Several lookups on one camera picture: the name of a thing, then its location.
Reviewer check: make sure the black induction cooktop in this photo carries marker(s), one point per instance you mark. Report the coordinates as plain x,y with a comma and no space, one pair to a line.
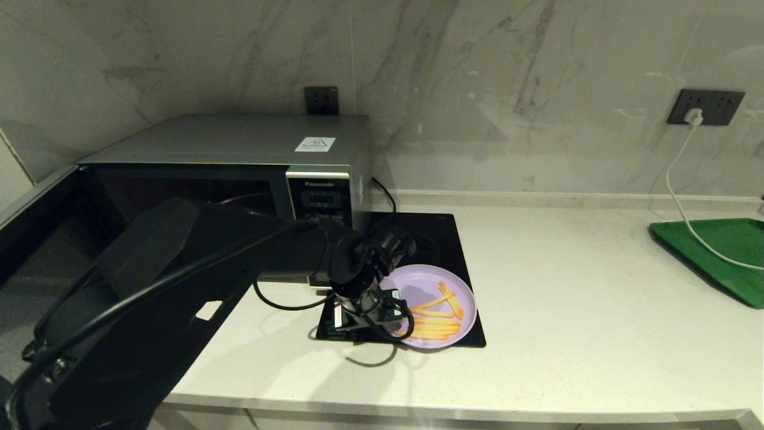
447,239

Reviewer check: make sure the white power plug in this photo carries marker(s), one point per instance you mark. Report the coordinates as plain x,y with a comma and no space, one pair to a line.
693,116

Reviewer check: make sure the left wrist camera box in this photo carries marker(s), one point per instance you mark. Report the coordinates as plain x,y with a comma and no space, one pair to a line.
394,248

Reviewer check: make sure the white warning sticker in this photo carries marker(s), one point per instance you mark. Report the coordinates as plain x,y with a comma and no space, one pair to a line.
316,144

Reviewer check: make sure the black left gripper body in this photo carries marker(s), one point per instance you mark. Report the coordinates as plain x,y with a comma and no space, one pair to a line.
364,304

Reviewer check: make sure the small black wall outlet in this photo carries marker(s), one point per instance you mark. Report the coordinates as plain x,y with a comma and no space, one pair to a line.
322,100

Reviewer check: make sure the wide black wall outlet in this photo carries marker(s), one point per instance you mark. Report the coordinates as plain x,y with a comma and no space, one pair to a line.
722,106

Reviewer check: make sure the orange french fry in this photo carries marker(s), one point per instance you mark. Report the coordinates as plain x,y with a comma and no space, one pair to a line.
433,301
433,312
427,335
452,300
436,321
434,328

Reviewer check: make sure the green plastic tray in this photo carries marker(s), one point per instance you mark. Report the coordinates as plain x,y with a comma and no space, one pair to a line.
734,239

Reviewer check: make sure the purple plate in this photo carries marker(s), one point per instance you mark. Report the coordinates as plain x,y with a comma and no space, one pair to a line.
430,280

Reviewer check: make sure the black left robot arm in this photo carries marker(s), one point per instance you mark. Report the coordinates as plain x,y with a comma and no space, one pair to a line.
179,257

